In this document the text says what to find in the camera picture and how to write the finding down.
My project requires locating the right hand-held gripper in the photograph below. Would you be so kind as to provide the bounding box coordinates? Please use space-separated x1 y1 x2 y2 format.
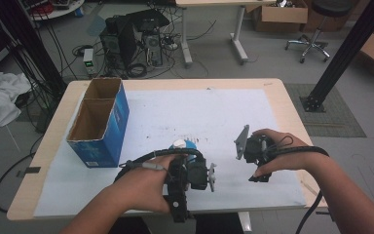
234 124 278 183

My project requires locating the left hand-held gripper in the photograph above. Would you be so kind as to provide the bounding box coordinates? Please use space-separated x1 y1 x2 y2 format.
167 152 217 224

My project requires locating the blue bottle with white cap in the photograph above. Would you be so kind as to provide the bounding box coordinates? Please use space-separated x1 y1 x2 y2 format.
168 138 198 164

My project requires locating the person's right hand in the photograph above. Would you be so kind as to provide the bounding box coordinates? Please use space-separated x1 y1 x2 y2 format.
250 128 310 178

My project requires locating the person's left hand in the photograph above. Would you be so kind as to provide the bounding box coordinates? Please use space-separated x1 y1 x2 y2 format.
114 154 177 215

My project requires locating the white table mat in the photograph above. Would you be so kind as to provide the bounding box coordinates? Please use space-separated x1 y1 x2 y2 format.
33 88 307 218

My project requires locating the grey floor mat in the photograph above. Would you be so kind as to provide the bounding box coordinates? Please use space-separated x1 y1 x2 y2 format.
284 83 367 138

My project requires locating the blue cardboard box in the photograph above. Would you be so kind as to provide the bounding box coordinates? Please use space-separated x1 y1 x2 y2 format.
65 77 131 169

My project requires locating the white desk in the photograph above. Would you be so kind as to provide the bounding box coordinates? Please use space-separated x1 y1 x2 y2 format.
174 0 278 68

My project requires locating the black office chair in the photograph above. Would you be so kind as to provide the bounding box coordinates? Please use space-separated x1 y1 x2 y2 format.
284 0 354 64

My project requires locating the grey open computer case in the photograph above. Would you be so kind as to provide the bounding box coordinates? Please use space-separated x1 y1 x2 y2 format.
141 32 164 68

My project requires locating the black computer tower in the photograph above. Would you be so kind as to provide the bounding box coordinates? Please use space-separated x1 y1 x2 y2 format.
99 16 138 78

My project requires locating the white power supply unit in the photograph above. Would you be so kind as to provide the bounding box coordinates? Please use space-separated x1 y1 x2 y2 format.
82 48 97 76

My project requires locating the black tape strip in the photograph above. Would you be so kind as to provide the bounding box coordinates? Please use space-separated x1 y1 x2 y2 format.
16 166 42 178

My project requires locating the round white table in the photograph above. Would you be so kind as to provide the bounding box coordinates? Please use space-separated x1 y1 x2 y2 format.
28 0 86 21

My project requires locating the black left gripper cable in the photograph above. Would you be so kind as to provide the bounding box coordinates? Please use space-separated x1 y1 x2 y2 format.
114 148 206 183

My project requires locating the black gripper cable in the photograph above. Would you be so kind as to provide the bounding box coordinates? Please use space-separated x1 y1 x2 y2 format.
266 136 331 234
114 148 206 183

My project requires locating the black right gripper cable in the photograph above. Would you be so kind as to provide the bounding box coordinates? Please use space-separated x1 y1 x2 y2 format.
266 136 331 234

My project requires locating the black aluminium post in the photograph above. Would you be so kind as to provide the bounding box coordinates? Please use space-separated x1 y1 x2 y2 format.
299 0 374 113

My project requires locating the black floor cable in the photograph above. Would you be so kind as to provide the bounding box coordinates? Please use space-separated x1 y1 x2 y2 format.
0 136 44 215

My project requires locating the black frame post with cables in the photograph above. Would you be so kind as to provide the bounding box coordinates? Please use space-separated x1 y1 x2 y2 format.
0 0 68 98

